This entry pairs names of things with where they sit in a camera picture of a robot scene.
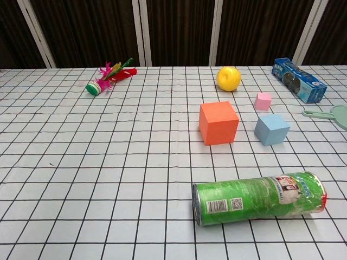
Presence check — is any colourful feather shuttlecock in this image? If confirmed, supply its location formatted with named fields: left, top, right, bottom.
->
left=86, top=57, right=138, bottom=96

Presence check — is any dark folding screen white frame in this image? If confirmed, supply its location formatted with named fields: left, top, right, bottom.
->
left=0, top=0, right=347, bottom=69

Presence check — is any yellow ball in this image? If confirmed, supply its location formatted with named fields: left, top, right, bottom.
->
left=216, top=66, right=242, bottom=92

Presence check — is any white checked tablecloth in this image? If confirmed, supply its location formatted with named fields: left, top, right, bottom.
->
left=0, top=64, right=347, bottom=260

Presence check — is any pink foam cube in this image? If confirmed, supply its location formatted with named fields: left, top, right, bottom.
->
left=254, top=92, right=272, bottom=112

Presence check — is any blue cookie box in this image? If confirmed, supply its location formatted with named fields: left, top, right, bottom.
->
left=272, top=57, right=328, bottom=104

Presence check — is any blue foam cube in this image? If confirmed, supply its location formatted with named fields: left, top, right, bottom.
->
left=254, top=113, right=291, bottom=147

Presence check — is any green chips can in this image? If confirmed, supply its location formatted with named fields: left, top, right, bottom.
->
left=191, top=171, right=327, bottom=226

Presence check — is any orange foam cube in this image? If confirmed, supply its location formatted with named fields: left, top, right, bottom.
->
left=198, top=101, right=240, bottom=146

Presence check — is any mint green hand brush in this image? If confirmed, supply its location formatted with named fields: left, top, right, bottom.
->
left=302, top=105, right=347, bottom=132

